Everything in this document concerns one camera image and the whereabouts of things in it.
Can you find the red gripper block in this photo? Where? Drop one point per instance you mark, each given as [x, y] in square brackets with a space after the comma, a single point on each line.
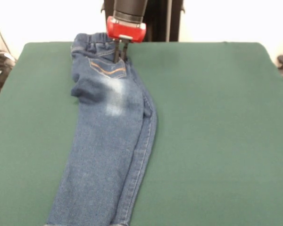
[126, 30]

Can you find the blue denim jeans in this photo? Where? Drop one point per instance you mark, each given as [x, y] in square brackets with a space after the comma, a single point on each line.
[103, 141]

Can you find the dark green table cloth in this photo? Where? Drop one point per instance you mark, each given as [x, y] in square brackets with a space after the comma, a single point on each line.
[214, 117]

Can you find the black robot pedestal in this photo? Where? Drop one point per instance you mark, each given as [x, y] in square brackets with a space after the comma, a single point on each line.
[160, 21]

